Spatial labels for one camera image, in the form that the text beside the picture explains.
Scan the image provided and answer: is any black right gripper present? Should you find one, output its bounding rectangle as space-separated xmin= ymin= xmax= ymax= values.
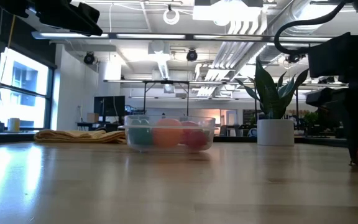
xmin=305 ymin=32 xmax=358 ymax=164

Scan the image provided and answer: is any green plant in white pot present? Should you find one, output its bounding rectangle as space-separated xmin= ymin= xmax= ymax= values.
xmin=234 ymin=57 xmax=310 ymax=147

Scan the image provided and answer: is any black aluminium table frame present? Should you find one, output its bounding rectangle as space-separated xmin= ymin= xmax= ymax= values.
xmin=0 ymin=131 xmax=354 ymax=148

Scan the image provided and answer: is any green toy pepper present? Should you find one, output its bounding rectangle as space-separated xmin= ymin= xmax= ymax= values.
xmin=127 ymin=119 xmax=154 ymax=146

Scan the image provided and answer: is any orange toy fruit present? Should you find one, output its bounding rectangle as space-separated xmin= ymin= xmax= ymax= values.
xmin=152 ymin=118 xmax=185 ymax=149

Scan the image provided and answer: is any black computer monitor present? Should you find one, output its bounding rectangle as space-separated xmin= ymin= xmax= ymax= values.
xmin=93 ymin=95 xmax=126 ymax=118

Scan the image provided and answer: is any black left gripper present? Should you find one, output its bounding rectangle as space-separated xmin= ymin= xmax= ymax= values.
xmin=0 ymin=0 xmax=104 ymax=37

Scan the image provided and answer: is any pale yellow cup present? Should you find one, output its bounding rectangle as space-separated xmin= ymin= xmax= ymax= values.
xmin=7 ymin=117 xmax=21 ymax=132

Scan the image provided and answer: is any clear plastic tupperware container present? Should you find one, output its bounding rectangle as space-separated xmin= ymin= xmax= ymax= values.
xmin=118 ymin=114 xmax=216 ymax=153

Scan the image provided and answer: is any silver ceiling ventilation duct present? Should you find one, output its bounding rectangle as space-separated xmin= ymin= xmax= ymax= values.
xmin=211 ymin=14 xmax=306 ymax=74

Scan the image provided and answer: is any black background frame stand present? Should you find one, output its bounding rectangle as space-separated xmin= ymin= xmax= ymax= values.
xmin=143 ymin=80 xmax=190 ymax=116

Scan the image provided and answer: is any small background plant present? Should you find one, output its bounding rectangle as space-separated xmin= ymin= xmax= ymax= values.
xmin=303 ymin=111 xmax=319 ymax=131

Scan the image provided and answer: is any white hanging ring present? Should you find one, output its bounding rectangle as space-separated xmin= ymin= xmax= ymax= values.
xmin=162 ymin=8 xmax=181 ymax=26

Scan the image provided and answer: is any red toy strawberry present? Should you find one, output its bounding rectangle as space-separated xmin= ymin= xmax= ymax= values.
xmin=186 ymin=129 xmax=210 ymax=151

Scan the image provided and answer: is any overhead metal crossbar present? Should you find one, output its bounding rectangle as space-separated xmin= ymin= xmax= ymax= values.
xmin=31 ymin=30 xmax=334 ymax=44

